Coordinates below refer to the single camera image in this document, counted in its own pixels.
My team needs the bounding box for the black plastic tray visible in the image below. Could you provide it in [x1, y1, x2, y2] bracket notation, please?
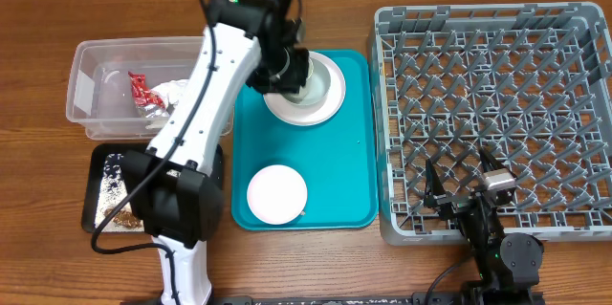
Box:
[81, 142, 224, 233]

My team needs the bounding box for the small white bowl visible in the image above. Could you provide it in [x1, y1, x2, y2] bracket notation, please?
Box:
[247, 164, 308, 226]

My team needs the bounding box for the white napkin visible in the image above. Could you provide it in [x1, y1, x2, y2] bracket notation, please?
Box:
[152, 79, 188, 120]

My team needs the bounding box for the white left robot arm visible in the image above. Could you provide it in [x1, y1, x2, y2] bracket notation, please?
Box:
[120, 0, 309, 304]

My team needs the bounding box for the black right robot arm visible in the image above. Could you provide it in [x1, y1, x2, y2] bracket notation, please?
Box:
[424, 148, 544, 304]

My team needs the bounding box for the spilled white rice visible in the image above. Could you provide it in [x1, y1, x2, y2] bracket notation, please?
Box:
[94, 153, 132, 229]

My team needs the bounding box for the teal plastic tray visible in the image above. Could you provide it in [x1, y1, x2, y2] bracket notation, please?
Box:
[231, 50, 379, 230]

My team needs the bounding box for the red snack wrapper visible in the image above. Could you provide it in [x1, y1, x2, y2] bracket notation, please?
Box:
[128, 72, 168, 119]

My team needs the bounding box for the brown food scrap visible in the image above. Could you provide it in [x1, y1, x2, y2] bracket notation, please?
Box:
[103, 209, 142, 232]

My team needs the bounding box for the clear plastic bin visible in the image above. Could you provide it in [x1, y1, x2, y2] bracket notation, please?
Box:
[65, 35, 236, 142]

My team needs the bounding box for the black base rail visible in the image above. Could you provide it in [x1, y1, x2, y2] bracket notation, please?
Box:
[209, 292, 546, 305]

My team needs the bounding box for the large white plate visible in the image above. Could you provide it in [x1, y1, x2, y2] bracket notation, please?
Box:
[264, 52, 346, 126]

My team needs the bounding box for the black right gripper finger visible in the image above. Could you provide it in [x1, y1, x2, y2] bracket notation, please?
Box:
[479, 147, 506, 172]
[424, 159, 447, 208]

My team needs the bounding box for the grey dishwasher rack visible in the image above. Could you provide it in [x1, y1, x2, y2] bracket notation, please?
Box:
[368, 2, 611, 246]

